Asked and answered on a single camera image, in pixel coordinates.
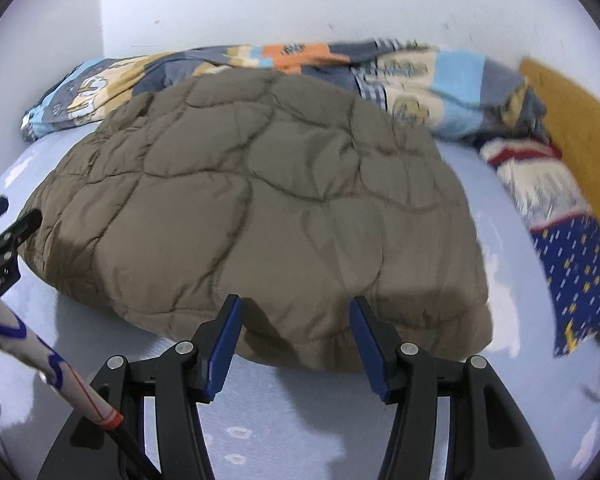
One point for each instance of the olive quilted hooded jacket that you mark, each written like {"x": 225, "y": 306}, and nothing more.
{"x": 255, "y": 200}

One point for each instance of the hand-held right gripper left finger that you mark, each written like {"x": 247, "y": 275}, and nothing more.
{"x": 225, "y": 345}

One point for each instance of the wooden headboard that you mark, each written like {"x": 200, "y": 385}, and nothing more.
{"x": 580, "y": 120}

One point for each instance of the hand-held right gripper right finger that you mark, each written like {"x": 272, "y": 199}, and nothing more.
{"x": 370, "y": 345}

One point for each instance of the striped and star print pillow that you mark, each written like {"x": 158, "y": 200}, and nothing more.
{"x": 575, "y": 260}

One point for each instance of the patchwork printed quilt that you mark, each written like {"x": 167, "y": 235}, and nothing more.
{"x": 455, "y": 90}

